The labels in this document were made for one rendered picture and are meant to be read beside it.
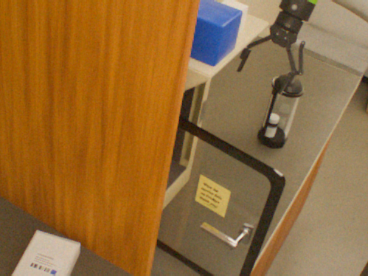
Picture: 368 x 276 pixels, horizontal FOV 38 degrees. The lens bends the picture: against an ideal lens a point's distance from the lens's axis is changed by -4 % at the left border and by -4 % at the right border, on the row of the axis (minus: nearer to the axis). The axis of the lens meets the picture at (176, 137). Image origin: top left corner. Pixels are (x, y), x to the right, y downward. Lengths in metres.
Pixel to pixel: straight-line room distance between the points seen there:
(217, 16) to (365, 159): 2.68
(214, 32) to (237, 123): 0.91
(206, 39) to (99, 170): 0.38
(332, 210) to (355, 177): 0.38
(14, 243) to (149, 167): 0.48
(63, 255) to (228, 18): 0.69
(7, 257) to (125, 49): 0.65
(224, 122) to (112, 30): 0.97
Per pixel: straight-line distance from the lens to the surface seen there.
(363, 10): 1.55
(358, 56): 4.10
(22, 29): 1.17
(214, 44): 1.04
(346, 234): 3.06
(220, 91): 2.06
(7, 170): 1.47
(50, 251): 1.37
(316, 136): 1.97
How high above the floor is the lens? 2.05
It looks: 38 degrees down
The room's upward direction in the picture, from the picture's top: 10 degrees clockwise
